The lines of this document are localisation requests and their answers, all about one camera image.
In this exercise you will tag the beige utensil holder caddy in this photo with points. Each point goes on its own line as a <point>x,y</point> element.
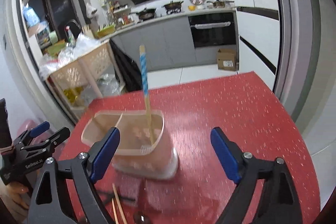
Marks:
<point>136,155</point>

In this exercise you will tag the pink plastic stool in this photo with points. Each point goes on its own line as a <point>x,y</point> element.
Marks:
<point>28,125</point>

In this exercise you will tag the white refrigerator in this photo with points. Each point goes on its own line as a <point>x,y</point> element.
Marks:
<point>259,38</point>

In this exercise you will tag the cardboard box on floor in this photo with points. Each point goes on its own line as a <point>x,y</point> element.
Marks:
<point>226,59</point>

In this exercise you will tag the blue patterned wooden chopstick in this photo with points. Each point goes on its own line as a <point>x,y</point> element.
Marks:
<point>142,59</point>

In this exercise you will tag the plain wooden chopstick short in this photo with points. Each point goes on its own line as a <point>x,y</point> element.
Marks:
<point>116,205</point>

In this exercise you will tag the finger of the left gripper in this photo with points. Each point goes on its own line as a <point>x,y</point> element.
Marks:
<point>50,139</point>
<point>27,136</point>

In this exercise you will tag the black wok on stove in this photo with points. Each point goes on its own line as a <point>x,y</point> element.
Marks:
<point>145,14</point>

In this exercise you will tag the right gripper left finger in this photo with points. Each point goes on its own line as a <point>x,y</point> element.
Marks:
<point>51,202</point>

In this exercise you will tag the pot on stove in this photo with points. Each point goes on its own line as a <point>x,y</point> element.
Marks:
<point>173,7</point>

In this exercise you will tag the left hand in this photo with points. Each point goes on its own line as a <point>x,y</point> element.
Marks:
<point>15,191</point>

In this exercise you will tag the built-in black oven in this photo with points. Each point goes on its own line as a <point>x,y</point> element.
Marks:
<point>215,29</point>

